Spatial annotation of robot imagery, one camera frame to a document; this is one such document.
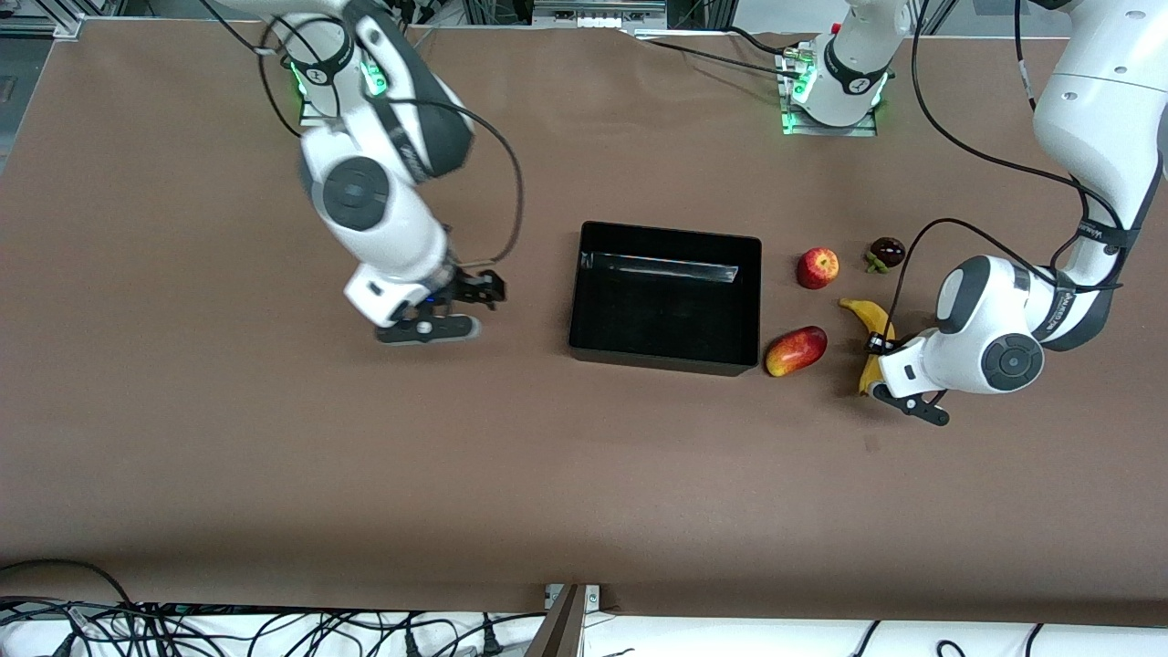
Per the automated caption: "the yellow banana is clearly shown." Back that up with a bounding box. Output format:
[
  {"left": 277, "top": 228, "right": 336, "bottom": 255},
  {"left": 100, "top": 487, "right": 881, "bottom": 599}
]
[{"left": 839, "top": 297, "right": 900, "bottom": 396}]

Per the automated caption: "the small red apple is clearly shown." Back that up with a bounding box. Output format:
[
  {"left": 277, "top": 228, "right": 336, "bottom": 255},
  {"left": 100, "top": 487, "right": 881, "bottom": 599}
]
[{"left": 797, "top": 247, "right": 840, "bottom": 290}]

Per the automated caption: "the black plastic box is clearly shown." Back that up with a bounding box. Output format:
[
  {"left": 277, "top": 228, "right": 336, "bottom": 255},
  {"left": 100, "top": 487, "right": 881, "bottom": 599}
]
[{"left": 568, "top": 221, "right": 763, "bottom": 377}]

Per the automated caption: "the red yellow mango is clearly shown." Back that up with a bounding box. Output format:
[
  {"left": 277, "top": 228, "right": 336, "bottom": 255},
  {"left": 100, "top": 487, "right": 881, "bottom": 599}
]
[{"left": 765, "top": 326, "right": 829, "bottom": 378}]

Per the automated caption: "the dark purple mangosteen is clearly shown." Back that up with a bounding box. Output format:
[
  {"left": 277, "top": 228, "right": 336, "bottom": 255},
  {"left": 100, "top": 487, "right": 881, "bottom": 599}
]
[{"left": 865, "top": 236, "right": 907, "bottom": 275}]

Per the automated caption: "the brown table cover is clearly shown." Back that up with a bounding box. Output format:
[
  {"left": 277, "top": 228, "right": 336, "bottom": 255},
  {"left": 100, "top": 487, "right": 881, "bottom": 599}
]
[{"left": 0, "top": 18, "right": 1168, "bottom": 626}]

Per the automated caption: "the dark metal bar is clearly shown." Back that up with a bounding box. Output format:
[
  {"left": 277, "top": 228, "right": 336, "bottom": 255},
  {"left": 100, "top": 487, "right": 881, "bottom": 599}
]
[{"left": 525, "top": 584, "right": 587, "bottom": 657}]

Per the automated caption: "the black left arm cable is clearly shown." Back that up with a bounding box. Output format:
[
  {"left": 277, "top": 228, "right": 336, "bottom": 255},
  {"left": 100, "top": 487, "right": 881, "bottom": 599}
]
[{"left": 887, "top": 0, "right": 1142, "bottom": 343}]

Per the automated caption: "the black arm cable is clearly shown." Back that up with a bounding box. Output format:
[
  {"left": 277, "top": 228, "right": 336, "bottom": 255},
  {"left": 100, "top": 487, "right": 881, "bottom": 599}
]
[
  {"left": 887, "top": 0, "right": 1142, "bottom": 343},
  {"left": 199, "top": 0, "right": 526, "bottom": 267}
]

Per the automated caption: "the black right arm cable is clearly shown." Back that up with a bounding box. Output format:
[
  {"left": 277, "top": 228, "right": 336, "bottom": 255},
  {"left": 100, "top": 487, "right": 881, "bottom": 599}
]
[{"left": 199, "top": 0, "right": 526, "bottom": 267}]

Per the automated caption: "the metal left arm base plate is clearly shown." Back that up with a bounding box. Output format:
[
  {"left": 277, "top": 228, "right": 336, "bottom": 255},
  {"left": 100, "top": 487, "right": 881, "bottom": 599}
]
[{"left": 780, "top": 55, "right": 879, "bottom": 138}]

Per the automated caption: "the aluminium frame structure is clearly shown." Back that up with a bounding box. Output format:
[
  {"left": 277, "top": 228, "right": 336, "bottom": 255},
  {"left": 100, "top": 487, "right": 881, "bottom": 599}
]
[{"left": 461, "top": 0, "right": 740, "bottom": 30}]

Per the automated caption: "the black base cable bundle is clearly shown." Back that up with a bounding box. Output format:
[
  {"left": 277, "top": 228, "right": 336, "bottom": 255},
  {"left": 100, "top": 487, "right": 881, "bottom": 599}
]
[{"left": 383, "top": 0, "right": 434, "bottom": 51}]

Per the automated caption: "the small metal bracket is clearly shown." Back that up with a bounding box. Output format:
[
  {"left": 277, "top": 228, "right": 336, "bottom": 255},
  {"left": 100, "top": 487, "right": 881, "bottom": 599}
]
[{"left": 545, "top": 584, "right": 601, "bottom": 612}]

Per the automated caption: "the black cable tangle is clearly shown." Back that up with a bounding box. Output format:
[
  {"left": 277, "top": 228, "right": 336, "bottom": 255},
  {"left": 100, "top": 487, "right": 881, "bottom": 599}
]
[{"left": 0, "top": 598, "right": 548, "bottom": 657}]

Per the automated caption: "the black looped floor cable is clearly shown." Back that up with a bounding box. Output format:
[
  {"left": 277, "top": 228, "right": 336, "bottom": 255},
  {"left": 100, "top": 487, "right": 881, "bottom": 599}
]
[{"left": 0, "top": 558, "right": 138, "bottom": 608}]

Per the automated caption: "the aluminium profile rail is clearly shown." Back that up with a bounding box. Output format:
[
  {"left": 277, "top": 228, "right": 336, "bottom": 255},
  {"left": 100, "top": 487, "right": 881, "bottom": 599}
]
[{"left": 0, "top": 14, "right": 85, "bottom": 39}]

